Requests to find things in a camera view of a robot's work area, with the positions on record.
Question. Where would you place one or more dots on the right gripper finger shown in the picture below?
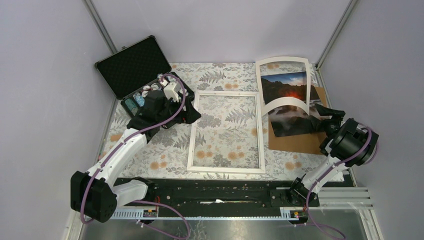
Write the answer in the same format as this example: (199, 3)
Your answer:
(315, 126)
(328, 112)

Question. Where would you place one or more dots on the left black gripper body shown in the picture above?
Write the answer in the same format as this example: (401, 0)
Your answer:
(170, 108)

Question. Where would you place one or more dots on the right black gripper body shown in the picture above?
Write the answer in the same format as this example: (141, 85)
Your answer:
(331, 126)

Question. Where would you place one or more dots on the white picture frame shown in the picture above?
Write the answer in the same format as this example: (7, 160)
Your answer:
(192, 132)

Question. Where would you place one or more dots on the white-bordered sunset photo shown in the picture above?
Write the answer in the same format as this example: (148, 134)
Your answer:
(281, 61)

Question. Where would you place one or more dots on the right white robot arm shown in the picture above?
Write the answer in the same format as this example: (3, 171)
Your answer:
(348, 143)

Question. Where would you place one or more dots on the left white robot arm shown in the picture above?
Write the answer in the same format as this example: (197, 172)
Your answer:
(93, 193)

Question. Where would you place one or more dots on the brown cardboard backing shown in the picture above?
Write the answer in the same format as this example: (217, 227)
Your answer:
(298, 142)

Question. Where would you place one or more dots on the black poker chip case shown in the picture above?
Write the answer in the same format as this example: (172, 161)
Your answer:
(137, 70)

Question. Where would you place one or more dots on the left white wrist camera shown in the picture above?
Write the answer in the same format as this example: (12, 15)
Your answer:
(171, 91)

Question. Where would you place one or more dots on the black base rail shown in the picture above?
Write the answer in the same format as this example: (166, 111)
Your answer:
(228, 198)

